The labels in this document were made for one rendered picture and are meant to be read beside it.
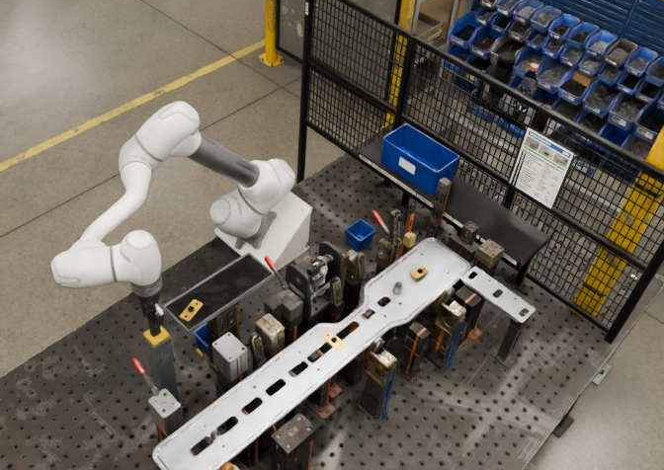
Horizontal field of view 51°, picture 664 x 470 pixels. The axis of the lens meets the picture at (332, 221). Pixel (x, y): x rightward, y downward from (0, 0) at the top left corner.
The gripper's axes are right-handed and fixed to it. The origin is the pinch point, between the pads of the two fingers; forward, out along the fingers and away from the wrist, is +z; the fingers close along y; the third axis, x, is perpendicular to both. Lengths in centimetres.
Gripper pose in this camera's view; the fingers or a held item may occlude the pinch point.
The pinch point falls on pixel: (154, 327)
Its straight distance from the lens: 229.5
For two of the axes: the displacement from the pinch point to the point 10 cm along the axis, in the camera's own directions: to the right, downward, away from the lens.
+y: 7.0, 5.4, -4.6
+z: -0.7, 7.0, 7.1
